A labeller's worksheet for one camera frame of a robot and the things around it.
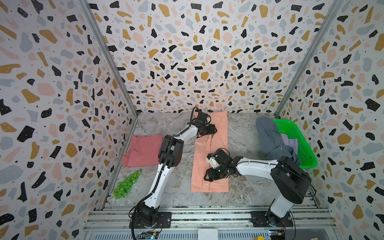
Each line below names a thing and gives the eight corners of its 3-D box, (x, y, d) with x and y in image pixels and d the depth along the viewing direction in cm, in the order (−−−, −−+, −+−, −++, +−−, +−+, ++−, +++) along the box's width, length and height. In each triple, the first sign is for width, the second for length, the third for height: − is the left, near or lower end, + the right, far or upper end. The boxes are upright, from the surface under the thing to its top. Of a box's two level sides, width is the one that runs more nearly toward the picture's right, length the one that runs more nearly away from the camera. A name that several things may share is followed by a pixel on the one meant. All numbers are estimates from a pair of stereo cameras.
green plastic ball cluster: (114, 198, 82) (109, 195, 78) (133, 169, 93) (130, 165, 89) (123, 202, 81) (119, 199, 77) (142, 172, 92) (139, 168, 88)
